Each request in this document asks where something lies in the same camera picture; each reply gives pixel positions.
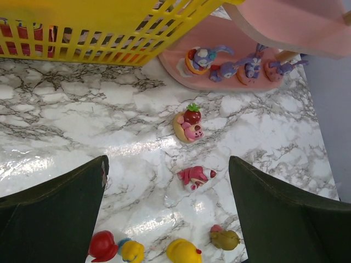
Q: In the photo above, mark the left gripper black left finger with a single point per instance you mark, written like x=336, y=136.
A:
x=54, y=221

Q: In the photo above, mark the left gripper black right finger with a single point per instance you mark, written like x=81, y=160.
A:
x=283, y=223

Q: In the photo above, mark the pink bear figure toy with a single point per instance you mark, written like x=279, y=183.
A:
x=195, y=177

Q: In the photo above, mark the strawberry pink bear donut toy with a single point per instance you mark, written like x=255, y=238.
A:
x=187, y=125

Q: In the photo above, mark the small purple bunny toy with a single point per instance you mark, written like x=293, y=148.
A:
x=225, y=70

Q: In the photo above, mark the purple orange bunny toy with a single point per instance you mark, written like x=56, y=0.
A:
x=198, y=60

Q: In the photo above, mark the purple bunny toy on shelf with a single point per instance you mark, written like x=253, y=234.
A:
x=275, y=71

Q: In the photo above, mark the pink three-tier shelf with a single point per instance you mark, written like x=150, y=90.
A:
x=320, y=28

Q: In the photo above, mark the red cherry toy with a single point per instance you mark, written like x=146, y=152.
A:
x=102, y=246

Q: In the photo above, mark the olive brown round toy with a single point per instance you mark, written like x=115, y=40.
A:
x=224, y=239

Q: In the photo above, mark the small yellow blue toy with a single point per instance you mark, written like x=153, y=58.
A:
x=131, y=251

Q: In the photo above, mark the yellow duck toy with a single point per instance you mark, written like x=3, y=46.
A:
x=183, y=251

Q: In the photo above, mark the yellow plastic shopping basket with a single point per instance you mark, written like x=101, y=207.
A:
x=103, y=32

